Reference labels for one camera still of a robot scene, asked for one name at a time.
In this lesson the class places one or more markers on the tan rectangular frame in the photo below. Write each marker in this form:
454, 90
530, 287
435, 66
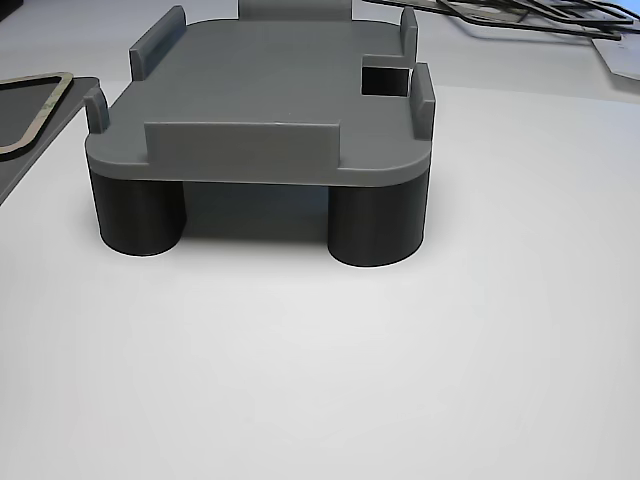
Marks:
47, 102

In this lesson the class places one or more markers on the gray holder with black legs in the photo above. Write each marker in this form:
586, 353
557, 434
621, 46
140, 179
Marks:
260, 85

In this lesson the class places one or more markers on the dark gray mat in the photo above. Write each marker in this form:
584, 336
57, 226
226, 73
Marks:
55, 145

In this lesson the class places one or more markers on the white card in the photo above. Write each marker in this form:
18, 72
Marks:
621, 56

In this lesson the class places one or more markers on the black rectangular frame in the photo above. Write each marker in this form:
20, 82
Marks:
550, 28
600, 20

